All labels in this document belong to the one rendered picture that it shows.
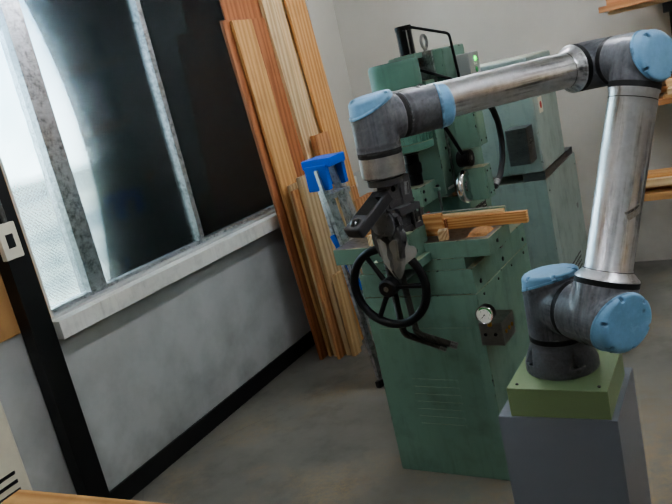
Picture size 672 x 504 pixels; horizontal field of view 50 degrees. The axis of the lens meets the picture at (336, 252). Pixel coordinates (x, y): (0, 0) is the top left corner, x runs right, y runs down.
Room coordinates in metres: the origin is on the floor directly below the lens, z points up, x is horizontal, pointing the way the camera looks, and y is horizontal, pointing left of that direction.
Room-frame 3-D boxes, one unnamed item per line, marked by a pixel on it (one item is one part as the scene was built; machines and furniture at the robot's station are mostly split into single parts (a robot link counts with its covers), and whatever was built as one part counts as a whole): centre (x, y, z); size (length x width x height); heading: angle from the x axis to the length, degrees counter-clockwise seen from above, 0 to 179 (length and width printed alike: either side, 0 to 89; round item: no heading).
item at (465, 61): (2.72, -0.63, 1.40); 0.10 x 0.06 x 0.16; 146
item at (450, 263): (2.48, -0.30, 0.82); 0.40 x 0.21 x 0.04; 56
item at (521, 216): (2.50, -0.37, 0.92); 0.66 x 0.02 x 0.04; 56
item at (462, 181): (2.57, -0.51, 1.02); 0.12 x 0.03 x 0.12; 146
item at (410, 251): (1.44, -0.14, 1.11); 0.06 x 0.03 x 0.09; 126
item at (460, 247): (2.45, -0.27, 0.87); 0.61 x 0.30 x 0.06; 56
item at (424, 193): (2.55, -0.35, 1.03); 0.14 x 0.07 x 0.09; 146
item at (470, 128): (2.62, -0.58, 1.23); 0.09 x 0.08 x 0.15; 146
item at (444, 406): (2.63, -0.40, 0.36); 0.58 x 0.45 x 0.71; 146
